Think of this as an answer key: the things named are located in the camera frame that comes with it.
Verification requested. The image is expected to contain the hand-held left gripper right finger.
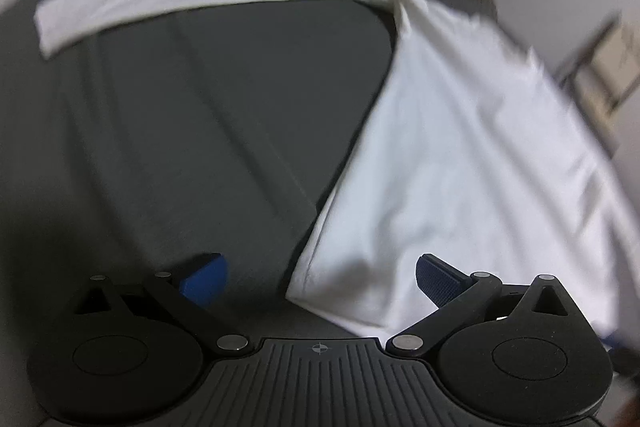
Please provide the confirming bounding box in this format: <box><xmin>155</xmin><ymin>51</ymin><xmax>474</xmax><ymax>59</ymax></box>
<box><xmin>385</xmin><ymin>254</ymin><xmax>583</xmax><ymax>360</ymax></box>

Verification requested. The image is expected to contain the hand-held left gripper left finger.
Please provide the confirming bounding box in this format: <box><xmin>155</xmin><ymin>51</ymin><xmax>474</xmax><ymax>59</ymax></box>
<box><xmin>62</xmin><ymin>253</ymin><xmax>256</xmax><ymax>358</ymax></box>

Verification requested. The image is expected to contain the white long-sleeve shirt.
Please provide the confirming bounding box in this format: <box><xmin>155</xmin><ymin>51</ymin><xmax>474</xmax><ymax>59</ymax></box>
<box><xmin>34</xmin><ymin>0</ymin><xmax>640</xmax><ymax>343</ymax></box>

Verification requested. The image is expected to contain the white dark-framed chair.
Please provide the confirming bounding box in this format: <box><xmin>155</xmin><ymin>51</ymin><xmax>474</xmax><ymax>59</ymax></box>
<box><xmin>556</xmin><ymin>13</ymin><xmax>640</xmax><ymax>158</ymax></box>

